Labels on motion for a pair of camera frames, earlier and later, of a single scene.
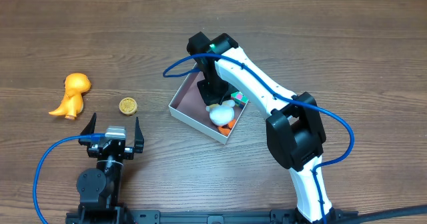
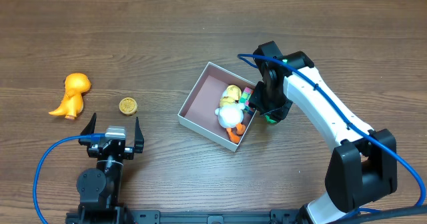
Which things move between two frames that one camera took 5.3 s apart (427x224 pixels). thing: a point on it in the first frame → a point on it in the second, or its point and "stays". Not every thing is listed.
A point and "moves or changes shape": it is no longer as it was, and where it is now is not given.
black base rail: x=117 y=215 stays
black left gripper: x=111 y=151 stays
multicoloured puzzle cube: x=240 y=100 moves or changes shape
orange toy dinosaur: x=75 y=85 stays
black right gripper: x=213 y=93 → x=271 y=107
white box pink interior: x=190 y=106 moves or changes shape
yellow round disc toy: x=128 y=106 stays
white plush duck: x=222 y=116 moves or changes shape
